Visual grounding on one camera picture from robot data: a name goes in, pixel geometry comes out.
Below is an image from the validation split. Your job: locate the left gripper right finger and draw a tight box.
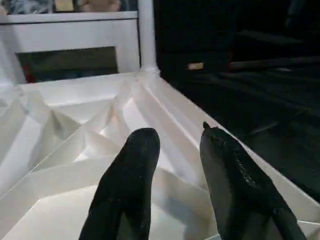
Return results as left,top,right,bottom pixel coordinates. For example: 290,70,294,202
199,121,308,240

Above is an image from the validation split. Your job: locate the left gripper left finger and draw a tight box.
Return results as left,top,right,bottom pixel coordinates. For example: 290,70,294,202
79,127,161,240

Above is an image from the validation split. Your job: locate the white plastic table top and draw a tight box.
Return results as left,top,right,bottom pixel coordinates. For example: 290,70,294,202
0,68,320,240

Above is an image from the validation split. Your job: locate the white plastic table leg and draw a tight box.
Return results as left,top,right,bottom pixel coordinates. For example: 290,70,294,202
138,0,161,75

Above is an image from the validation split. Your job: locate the black table mat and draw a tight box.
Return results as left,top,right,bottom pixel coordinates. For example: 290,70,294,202
159,66,320,203

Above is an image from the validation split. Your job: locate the small tan label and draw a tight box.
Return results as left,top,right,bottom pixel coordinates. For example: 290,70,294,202
187,62,205,71

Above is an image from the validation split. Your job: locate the red item in cabinet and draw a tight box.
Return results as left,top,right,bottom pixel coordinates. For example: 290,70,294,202
24,64,33,82

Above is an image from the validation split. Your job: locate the white glass-door cabinet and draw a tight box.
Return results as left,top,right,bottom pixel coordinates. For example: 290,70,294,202
0,0,141,87

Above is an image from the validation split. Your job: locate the tan rounded ornament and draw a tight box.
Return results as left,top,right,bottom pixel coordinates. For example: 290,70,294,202
81,0,121,11

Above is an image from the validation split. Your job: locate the black framed gold plaque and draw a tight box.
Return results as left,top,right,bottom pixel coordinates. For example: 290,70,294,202
54,0,75,13

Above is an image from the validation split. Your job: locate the black bundle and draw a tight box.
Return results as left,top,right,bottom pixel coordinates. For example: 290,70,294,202
8,0,55,14

